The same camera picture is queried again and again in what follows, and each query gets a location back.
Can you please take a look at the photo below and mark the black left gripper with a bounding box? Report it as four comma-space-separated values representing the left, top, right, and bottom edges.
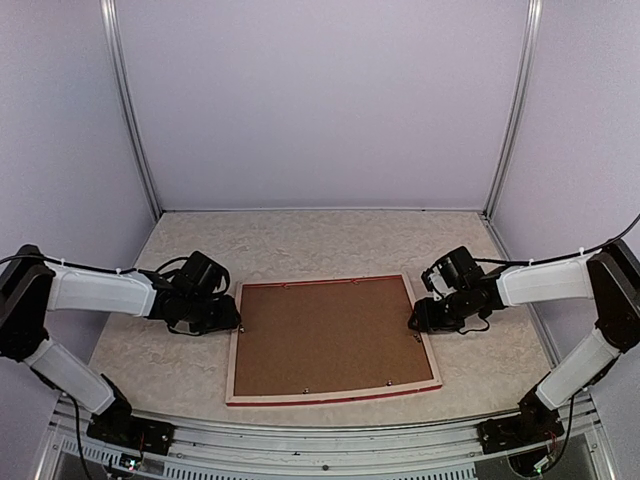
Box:
183, 294, 240, 334

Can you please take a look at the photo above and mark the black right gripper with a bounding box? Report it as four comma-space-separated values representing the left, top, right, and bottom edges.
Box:
408, 286, 474, 332

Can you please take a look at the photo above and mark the wooden picture frame red edge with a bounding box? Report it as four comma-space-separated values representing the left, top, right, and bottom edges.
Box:
224, 272, 445, 407

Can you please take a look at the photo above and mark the brown cardboard backing board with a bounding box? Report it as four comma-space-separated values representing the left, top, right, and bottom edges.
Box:
232, 275, 435, 396

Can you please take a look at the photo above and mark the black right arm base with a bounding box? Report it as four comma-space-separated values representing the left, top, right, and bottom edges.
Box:
477, 390, 565, 454

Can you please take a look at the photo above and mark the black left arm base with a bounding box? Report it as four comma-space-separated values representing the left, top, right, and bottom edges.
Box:
87, 374, 175, 456

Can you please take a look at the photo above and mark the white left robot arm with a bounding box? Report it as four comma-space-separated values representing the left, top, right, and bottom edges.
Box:
1, 244, 241, 445

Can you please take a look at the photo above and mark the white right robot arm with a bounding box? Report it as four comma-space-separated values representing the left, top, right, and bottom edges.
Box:
408, 238, 639, 444

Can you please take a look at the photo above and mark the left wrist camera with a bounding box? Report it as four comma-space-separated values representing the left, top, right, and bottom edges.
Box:
171, 251, 230, 299

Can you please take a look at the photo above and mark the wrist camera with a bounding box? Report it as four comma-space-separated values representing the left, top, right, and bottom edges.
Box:
421, 246, 484, 297
171, 251, 230, 299

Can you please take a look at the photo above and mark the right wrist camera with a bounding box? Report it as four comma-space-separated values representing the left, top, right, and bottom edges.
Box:
421, 246, 484, 297

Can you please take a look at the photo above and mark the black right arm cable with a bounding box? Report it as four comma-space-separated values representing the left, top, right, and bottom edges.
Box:
472, 212, 640, 269

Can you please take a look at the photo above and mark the aluminium front rail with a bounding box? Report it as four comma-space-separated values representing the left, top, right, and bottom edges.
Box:
34, 394, 616, 480

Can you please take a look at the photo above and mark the left aluminium corner post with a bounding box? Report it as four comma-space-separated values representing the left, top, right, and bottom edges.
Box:
100, 0, 164, 222

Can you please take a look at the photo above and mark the aluminium corner post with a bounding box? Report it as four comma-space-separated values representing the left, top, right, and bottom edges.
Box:
483, 0, 543, 223
100, 0, 164, 222

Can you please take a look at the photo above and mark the right aluminium corner post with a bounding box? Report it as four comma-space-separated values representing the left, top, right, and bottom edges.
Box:
483, 0, 543, 223

